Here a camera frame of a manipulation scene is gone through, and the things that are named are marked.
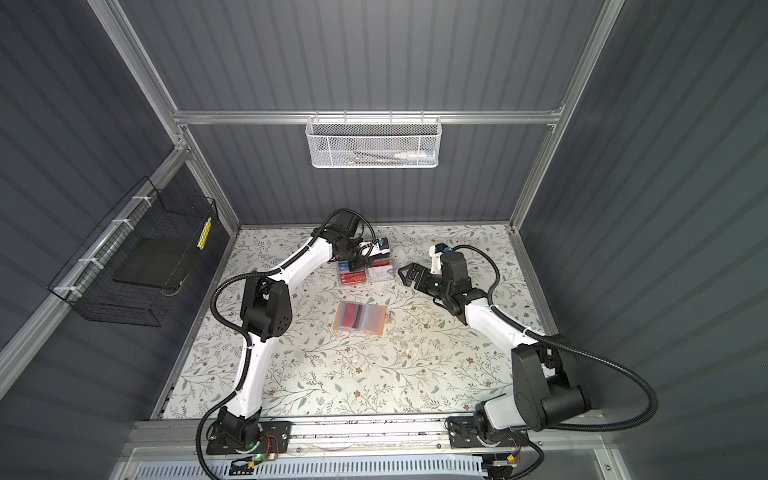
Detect clear acrylic card display stand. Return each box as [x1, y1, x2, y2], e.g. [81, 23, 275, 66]
[337, 237, 394, 287]

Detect pink leather card wallet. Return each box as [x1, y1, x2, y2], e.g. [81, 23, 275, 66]
[332, 301, 389, 336]

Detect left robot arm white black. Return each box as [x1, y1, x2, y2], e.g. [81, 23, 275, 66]
[209, 208, 390, 452]

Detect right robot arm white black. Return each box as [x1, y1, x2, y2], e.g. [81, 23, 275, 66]
[398, 244, 591, 441]

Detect white VIP diamond card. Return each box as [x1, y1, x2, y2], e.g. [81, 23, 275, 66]
[366, 265, 395, 283]

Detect pens in white basket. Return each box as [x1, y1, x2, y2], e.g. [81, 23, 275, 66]
[353, 150, 438, 166]

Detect yellow tag on basket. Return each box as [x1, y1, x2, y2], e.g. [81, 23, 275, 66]
[196, 217, 212, 250]

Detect white vented panel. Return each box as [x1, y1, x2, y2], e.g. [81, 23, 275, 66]
[134, 455, 487, 480]

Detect black pad in basket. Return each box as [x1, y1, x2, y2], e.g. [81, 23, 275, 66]
[113, 238, 195, 294]

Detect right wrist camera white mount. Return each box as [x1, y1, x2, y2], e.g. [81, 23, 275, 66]
[429, 243, 451, 275]

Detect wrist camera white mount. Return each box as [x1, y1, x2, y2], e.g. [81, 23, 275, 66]
[361, 237, 390, 257]
[429, 243, 451, 275]

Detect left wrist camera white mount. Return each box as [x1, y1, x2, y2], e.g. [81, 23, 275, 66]
[361, 237, 390, 257]

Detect white wire mesh basket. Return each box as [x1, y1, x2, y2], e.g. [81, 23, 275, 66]
[305, 119, 443, 169]

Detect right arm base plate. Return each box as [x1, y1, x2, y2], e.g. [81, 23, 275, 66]
[443, 416, 524, 450]

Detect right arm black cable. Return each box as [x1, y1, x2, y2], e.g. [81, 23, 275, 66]
[449, 244, 659, 433]

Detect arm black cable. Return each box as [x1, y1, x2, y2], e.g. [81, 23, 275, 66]
[195, 207, 378, 480]
[449, 244, 659, 433]

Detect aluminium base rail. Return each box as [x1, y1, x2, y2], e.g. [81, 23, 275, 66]
[122, 410, 607, 463]

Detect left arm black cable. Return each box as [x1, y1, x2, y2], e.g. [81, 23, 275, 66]
[195, 207, 378, 480]

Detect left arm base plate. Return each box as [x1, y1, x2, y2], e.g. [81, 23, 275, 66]
[203, 421, 293, 455]

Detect black wire basket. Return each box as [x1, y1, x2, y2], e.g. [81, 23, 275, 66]
[48, 181, 218, 327]

